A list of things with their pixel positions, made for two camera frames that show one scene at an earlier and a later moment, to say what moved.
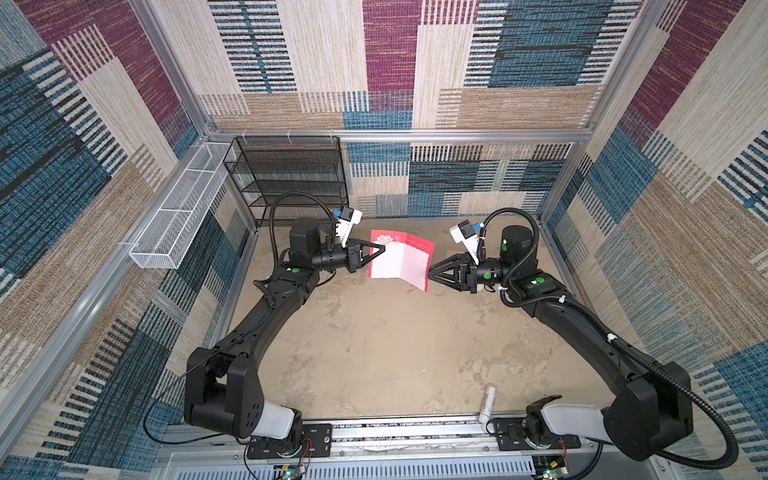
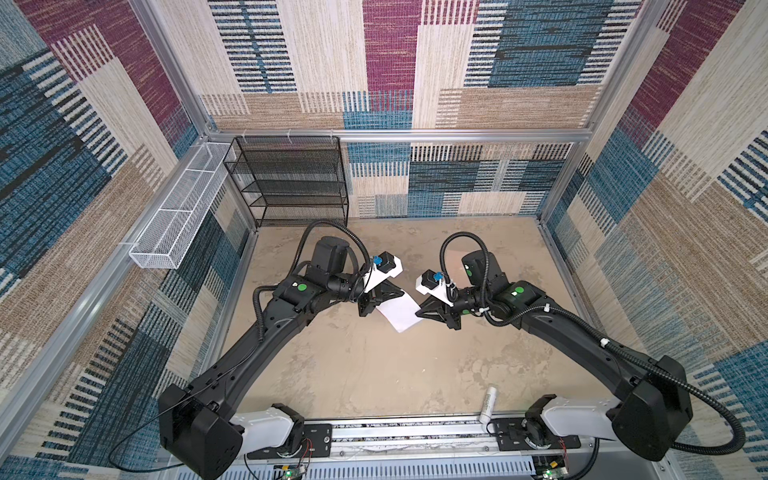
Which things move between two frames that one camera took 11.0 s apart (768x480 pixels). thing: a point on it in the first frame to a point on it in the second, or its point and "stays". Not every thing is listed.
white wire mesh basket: x=166 y=241 stays
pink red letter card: x=404 y=257 to x=401 y=311
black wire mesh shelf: x=289 y=178 stays
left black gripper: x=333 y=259 to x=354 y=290
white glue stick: x=487 y=407 stays
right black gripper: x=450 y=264 to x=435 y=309
